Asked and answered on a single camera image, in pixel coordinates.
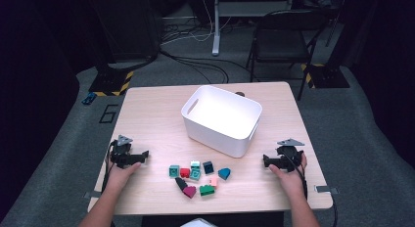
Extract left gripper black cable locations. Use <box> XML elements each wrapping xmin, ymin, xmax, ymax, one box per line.
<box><xmin>101</xmin><ymin>140</ymin><xmax>115</xmax><ymax>227</ymax></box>

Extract magenta toy block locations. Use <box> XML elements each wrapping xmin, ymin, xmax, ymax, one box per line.
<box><xmin>182</xmin><ymin>185</ymin><xmax>198</xmax><ymax>200</ymax></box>

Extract small blue floor object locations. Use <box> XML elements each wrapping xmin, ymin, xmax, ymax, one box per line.
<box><xmin>81</xmin><ymin>91</ymin><xmax>98</xmax><ymax>106</ymax></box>

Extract black toy block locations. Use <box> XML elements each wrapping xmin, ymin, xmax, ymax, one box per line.
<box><xmin>174</xmin><ymin>177</ymin><xmax>189</xmax><ymax>191</ymax></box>

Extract black floor cables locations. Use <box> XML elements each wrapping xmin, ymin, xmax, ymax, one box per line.
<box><xmin>159</xmin><ymin>50</ymin><xmax>253</xmax><ymax>85</ymax></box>

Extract person's right hand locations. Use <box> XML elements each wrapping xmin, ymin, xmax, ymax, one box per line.
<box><xmin>267</xmin><ymin>152</ymin><xmax>308</xmax><ymax>197</ymax></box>

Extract black equipment case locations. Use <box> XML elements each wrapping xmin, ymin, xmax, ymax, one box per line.
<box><xmin>89</xmin><ymin>0</ymin><xmax>161</xmax><ymax>66</ymax></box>

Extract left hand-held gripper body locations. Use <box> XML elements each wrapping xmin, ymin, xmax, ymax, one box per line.
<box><xmin>109</xmin><ymin>134</ymin><xmax>135</xmax><ymax>169</ymax></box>

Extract striped black stand base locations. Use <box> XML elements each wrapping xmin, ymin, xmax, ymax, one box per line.
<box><xmin>300</xmin><ymin>63</ymin><xmax>350</xmax><ymax>90</ymax></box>
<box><xmin>87</xmin><ymin>62</ymin><xmax>135</xmax><ymax>98</ymax></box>

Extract grey desk with white leg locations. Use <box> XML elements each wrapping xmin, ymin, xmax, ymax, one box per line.
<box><xmin>211</xmin><ymin>0</ymin><xmax>295</xmax><ymax>57</ymax></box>

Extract blue rounded toy block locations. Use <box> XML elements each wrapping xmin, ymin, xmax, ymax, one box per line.
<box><xmin>217</xmin><ymin>167</ymin><xmax>232</xmax><ymax>181</ymax></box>

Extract white floor cables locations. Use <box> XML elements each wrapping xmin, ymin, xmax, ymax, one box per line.
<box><xmin>161</xmin><ymin>0</ymin><xmax>233</xmax><ymax>46</ymax></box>

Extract dark curtain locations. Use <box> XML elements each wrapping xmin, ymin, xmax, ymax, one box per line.
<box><xmin>0</xmin><ymin>0</ymin><xmax>81</xmax><ymax>221</ymax></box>
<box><xmin>339</xmin><ymin>0</ymin><xmax>415</xmax><ymax>166</ymax></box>

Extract person's dark clothing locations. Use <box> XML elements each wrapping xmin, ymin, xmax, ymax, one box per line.
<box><xmin>141</xmin><ymin>210</ymin><xmax>285</xmax><ymax>227</ymax></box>

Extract black folding chair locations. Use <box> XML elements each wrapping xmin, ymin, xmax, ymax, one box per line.
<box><xmin>246</xmin><ymin>10</ymin><xmax>331</xmax><ymax>102</ymax></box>

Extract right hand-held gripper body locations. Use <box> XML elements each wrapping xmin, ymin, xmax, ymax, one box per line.
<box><xmin>276</xmin><ymin>138</ymin><xmax>305</xmax><ymax>173</ymax></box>

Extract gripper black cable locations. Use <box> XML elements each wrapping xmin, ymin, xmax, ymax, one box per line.
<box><xmin>101</xmin><ymin>140</ymin><xmax>115</xmax><ymax>227</ymax></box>
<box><xmin>285</xmin><ymin>148</ymin><xmax>339</xmax><ymax>227</ymax></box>

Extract person's left hand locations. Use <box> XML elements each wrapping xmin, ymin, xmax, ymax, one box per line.
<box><xmin>106</xmin><ymin>161</ymin><xmax>142</xmax><ymax>193</ymax></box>

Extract white plastic bin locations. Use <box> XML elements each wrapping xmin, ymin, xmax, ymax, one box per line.
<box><xmin>180</xmin><ymin>84</ymin><xmax>263</xmax><ymax>159</ymax></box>

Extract green toy block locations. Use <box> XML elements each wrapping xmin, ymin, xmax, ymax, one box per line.
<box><xmin>199</xmin><ymin>184</ymin><xmax>216</xmax><ymax>197</ymax></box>

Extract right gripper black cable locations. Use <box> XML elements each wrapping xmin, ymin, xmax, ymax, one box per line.
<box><xmin>285</xmin><ymin>148</ymin><xmax>339</xmax><ymax>227</ymax></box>

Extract white paper sheet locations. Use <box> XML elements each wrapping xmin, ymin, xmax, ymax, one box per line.
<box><xmin>180</xmin><ymin>217</ymin><xmax>218</xmax><ymax>227</ymax></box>

